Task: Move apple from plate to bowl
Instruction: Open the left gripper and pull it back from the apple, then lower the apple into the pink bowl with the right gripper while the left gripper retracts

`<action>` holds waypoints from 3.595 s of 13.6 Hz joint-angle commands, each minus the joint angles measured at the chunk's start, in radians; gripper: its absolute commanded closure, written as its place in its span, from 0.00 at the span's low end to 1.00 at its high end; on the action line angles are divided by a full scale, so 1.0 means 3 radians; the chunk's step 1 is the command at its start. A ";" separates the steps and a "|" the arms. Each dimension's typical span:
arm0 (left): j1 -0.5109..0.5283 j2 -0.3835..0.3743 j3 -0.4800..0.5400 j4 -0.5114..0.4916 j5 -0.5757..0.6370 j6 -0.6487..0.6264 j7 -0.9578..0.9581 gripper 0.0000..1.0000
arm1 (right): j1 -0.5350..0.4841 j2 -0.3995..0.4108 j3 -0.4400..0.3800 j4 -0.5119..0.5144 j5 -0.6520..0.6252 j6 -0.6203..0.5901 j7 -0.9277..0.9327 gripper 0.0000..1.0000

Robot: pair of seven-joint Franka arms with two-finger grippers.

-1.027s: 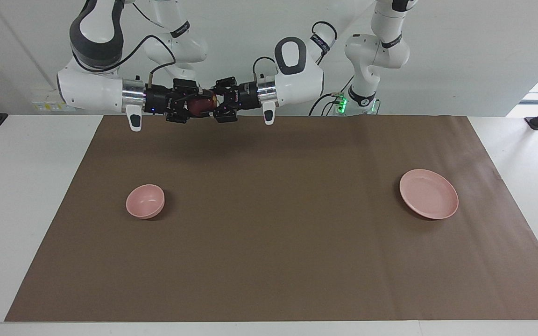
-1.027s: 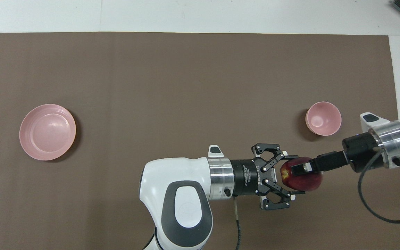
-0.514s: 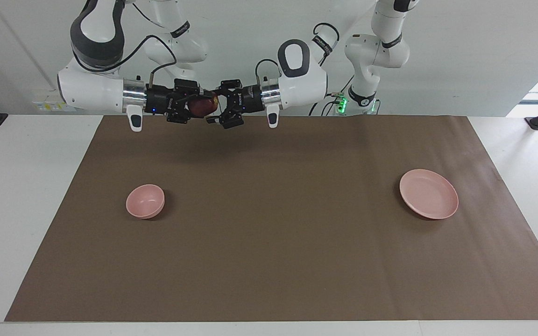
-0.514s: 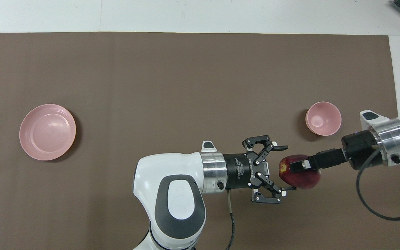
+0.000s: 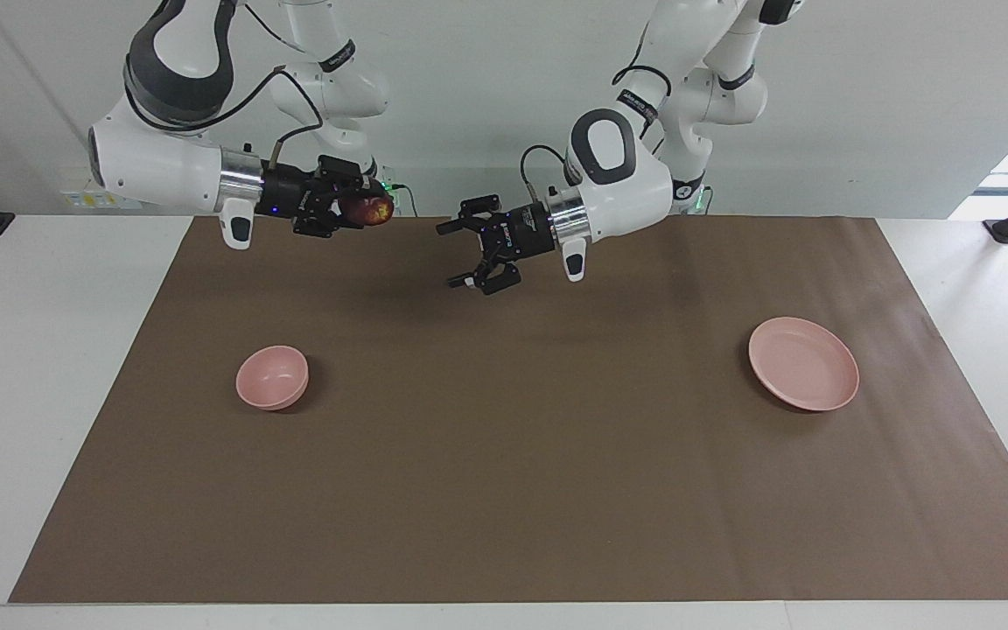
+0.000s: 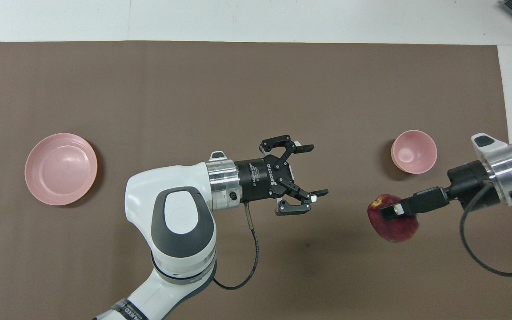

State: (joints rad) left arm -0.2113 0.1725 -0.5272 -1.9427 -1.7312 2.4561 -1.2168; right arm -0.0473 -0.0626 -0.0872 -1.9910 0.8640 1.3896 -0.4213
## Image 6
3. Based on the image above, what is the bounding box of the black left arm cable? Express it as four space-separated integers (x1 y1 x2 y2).
214 202 260 291

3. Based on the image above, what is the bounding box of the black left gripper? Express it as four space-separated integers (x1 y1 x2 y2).
236 134 329 217

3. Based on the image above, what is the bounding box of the dark red apple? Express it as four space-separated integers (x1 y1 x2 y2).
367 194 420 243

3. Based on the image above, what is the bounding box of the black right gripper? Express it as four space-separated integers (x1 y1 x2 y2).
380 160 501 221

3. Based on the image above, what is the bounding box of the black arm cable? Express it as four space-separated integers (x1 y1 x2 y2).
214 202 260 291
459 181 512 277

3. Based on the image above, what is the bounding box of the pink plate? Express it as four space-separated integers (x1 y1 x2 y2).
24 133 98 206

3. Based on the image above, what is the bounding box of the brown paper table mat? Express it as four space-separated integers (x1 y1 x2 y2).
0 41 512 320

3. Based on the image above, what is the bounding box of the pink bowl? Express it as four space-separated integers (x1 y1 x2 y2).
391 130 438 175

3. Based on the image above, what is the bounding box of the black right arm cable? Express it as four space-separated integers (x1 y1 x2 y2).
459 181 512 277

